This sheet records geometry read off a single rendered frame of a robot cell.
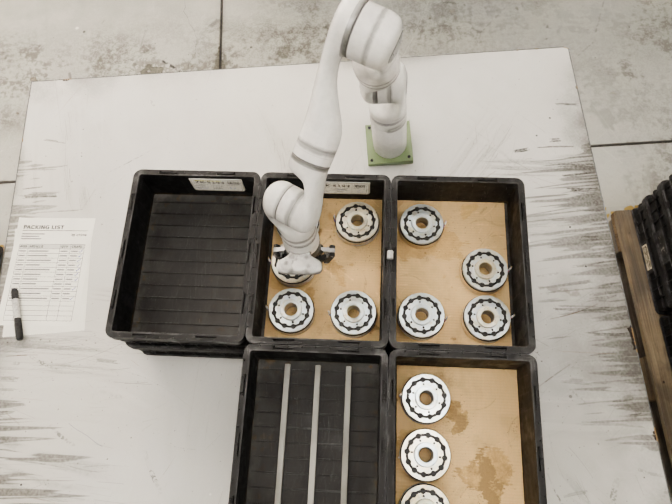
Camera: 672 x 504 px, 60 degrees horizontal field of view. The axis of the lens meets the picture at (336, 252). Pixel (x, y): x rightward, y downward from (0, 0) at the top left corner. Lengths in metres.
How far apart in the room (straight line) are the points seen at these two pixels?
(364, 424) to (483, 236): 0.52
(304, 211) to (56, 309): 0.86
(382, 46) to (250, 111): 0.86
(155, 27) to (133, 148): 1.29
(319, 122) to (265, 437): 0.69
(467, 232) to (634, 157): 1.36
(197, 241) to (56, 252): 0.43
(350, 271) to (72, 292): 0.73
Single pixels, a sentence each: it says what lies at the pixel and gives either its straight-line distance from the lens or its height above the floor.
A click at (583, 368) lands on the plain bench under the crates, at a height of 0.70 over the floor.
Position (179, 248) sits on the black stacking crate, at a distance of 1.45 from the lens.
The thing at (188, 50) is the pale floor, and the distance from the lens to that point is 2.85.
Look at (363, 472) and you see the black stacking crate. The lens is 1.30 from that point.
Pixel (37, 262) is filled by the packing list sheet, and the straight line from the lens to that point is 1.73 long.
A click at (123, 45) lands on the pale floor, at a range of 2.97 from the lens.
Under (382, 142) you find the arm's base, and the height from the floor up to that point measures 0.80.
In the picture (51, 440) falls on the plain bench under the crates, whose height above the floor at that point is 0.70.
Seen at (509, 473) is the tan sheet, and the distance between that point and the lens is 1.33.
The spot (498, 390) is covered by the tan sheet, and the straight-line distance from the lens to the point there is 1.34.
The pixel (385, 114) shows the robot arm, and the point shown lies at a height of 0.92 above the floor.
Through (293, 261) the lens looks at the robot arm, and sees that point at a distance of 1.16.
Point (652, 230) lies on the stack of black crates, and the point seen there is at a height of 0.26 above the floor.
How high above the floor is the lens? 2.13
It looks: 70 degrees down
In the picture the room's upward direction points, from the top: 6 degrees counter-clockwise
